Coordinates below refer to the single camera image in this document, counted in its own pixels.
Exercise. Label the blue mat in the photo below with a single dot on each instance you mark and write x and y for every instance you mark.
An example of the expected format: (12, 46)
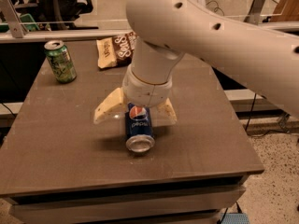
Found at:
(234, 218)

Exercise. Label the brown chip bag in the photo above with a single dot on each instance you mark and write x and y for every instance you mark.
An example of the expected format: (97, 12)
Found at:
(116, 50)

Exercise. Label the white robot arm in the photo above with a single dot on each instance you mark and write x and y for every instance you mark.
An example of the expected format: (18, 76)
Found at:
(262, 60)

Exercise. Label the grey cabinet drawers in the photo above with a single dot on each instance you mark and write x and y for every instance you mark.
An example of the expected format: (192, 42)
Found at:
(187, 206)

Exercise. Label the metal bracket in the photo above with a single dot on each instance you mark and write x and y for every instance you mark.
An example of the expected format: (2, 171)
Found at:
(255, 11)
(14, 23)

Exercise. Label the green soda can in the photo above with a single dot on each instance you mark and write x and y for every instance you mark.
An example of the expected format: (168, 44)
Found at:
(60, 61)

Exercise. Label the black office chair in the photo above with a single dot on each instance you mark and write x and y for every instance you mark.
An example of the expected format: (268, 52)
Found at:
(58, 14)

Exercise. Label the blue pepsi can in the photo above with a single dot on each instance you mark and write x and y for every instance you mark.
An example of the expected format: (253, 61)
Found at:
(138, 129)

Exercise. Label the clear glass panel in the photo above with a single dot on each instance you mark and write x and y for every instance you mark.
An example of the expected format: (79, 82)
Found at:
(109, 11)

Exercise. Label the left metal bracket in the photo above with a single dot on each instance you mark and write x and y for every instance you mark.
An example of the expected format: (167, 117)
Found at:
(14, 23)

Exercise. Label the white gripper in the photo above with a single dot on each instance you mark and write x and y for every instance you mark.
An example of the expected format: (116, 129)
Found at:
(146, 91)

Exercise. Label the right metal bracket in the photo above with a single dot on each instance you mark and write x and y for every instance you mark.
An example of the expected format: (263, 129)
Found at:
(255, 11)

